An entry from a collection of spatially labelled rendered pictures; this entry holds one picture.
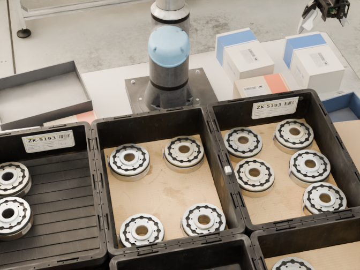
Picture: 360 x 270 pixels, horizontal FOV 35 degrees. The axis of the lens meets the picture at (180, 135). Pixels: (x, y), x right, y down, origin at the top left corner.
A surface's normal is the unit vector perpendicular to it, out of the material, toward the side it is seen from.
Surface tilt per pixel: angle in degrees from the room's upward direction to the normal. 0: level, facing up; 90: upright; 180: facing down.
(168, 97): 69
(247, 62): 0
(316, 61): 0
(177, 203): 0
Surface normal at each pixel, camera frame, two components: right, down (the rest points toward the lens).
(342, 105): 0.36, 0.69
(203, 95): 0.01, -0.72
